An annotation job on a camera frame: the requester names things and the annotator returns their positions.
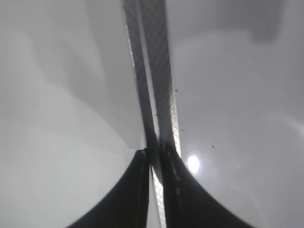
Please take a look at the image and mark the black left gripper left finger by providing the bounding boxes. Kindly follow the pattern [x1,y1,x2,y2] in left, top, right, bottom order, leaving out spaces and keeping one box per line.
[69,149,150,228]

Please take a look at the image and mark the white board with grey frame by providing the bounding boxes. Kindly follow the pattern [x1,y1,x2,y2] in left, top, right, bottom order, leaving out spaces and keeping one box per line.
[123,0,304,228]

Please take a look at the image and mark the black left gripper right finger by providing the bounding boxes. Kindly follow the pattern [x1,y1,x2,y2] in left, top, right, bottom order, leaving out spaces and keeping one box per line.
[160,143,251,228]

